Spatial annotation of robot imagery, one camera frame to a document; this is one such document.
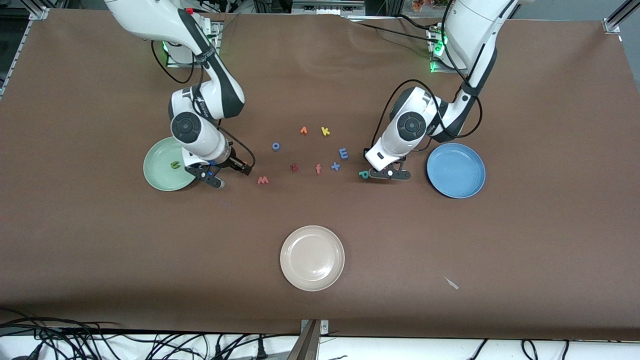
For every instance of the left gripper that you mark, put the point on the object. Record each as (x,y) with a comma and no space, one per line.
(365,151)

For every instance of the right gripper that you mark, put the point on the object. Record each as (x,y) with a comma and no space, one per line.
(235,163)

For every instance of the teal foam letter P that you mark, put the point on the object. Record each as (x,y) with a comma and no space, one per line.
(362,174)

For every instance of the blue foam letter E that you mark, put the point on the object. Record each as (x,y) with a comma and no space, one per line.
(342,153)

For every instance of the pink foam letter w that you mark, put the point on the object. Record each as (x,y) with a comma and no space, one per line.
(263,180)

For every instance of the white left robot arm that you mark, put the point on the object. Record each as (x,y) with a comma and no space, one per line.
(470,25)

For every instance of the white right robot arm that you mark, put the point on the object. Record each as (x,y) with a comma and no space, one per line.
(150,20)

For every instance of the blue foam letter x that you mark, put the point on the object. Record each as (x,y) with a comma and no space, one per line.
(335,166)

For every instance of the green plate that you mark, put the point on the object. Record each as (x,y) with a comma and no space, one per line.
(160,175)

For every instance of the blue plate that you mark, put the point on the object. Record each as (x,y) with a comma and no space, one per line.
(456,170)

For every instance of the beige plate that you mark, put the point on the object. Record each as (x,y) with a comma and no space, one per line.
(312,258)

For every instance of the brown table cover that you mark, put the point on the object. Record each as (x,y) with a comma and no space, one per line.
(150,260)

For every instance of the grey power strip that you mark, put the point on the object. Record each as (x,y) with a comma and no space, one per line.
(325,6)

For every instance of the small white paper scrap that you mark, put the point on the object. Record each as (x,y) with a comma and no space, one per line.
(451,283)

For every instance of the colourful background object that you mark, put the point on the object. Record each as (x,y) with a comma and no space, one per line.
(430,5)

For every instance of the aluminium corner profile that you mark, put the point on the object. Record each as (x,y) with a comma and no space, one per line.
(612,24)

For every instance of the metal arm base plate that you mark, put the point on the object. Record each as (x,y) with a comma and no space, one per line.
(440,70)
(180,64)

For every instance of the metal table edge bracket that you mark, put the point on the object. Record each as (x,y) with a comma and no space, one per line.
(310,345)

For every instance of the aluminium table frame rail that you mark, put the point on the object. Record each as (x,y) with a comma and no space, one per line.
(42,15)

